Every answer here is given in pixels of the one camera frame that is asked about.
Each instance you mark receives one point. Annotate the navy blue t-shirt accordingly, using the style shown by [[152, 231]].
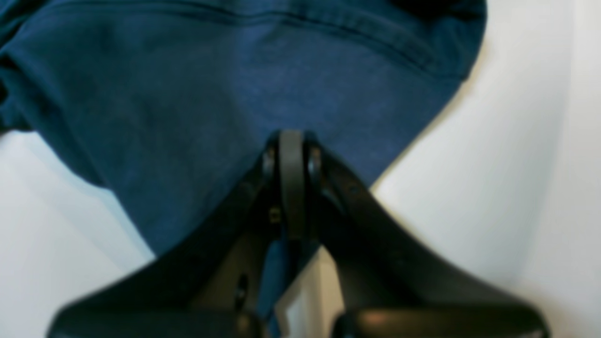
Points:
[[167, 103]]

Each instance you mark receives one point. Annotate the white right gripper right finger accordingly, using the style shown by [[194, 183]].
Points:
[[392, 285]]

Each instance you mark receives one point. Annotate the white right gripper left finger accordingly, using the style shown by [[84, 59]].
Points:
[[223, 281]]

